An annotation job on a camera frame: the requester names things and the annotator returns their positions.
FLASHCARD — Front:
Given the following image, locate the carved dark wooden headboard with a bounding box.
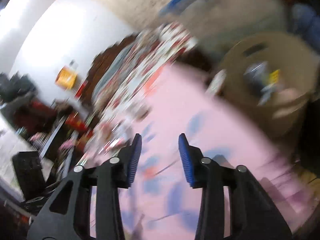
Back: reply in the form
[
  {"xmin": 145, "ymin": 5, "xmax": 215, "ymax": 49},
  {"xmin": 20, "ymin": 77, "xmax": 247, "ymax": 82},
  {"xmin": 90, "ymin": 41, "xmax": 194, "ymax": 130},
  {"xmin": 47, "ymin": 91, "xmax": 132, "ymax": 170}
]
[{"xmin": 80, "ymin": 35, "xmax": 137, "ymax": 108}]

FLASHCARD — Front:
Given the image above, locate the cluttered side shelf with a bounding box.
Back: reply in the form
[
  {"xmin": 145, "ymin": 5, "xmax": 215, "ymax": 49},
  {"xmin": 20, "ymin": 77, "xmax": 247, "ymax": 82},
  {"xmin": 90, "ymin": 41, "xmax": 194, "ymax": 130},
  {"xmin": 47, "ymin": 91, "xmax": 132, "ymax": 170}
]
[{"xmin": 1, "ymin": 73, "xmax": 90, "ymax": 203}]

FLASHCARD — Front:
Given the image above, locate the floral red white quilt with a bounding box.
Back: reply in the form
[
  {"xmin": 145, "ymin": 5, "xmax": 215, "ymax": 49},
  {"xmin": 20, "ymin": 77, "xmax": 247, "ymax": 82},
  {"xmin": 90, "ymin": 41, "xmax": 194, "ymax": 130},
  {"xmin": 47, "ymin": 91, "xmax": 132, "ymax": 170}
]
[{"xmin": 91, "ymin": 22, "xmax": 198, "ymax": 136}]

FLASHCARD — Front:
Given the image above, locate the pink tree print bedsheet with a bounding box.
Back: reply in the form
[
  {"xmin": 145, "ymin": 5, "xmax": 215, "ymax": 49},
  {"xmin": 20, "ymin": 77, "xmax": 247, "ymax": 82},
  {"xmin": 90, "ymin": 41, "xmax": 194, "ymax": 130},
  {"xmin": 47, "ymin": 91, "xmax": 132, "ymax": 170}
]
[{"xmin": 103, "ymin": 64, "xmax": 316, "ymax": 239}]

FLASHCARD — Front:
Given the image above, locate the orange wall calendar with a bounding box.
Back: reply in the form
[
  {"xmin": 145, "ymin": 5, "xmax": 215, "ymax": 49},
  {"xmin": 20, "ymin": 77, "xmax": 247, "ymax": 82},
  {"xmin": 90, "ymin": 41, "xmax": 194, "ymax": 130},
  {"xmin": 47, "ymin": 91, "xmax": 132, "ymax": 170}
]
[{"xmin": 55, "ymin": 66, "xmax": 77, "ymax": 90}]

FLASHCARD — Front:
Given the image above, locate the beige round trash bin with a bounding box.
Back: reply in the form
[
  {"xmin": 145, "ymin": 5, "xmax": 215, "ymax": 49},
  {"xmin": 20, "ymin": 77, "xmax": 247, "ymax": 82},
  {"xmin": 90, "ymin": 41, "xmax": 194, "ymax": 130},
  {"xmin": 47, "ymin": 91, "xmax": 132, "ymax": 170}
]
[{"xmin": 219, "ymin": 31, "xmax": 319, "ymax": 137}]

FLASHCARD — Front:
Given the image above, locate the blue clothes pile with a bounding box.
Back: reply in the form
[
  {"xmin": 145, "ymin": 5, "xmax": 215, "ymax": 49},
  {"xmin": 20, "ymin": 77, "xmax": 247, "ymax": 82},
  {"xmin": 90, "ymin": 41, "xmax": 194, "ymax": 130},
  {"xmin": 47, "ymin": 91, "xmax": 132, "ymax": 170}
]
[{"xmin": 291, "ymin": 3, "xmax": 319, "ymax": 54}]

